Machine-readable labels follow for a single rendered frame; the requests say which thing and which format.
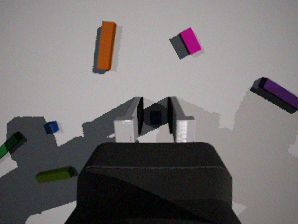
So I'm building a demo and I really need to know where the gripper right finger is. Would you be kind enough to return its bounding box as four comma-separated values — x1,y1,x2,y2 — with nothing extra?
167,97,196,143

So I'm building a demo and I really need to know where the small blue block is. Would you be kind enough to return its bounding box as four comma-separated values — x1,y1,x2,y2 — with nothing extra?
150,111,161,125
44,121,59,134

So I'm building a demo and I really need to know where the olive green rod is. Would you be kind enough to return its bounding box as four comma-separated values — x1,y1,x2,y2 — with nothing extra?
35,166,75,183

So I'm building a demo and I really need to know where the small magenta block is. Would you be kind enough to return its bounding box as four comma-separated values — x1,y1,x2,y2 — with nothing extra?
178,27,201,55

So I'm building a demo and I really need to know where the orange rod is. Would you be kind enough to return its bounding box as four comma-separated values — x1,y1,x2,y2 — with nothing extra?
97,21,117,70

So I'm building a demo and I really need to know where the dark green rod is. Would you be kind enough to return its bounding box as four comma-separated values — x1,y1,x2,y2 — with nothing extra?
0,131,24,159

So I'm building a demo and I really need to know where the purple rod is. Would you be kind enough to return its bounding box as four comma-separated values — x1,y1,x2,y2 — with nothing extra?
258,77,298,110

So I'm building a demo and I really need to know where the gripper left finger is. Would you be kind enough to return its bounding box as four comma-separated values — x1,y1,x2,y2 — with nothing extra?
113,97,144,143

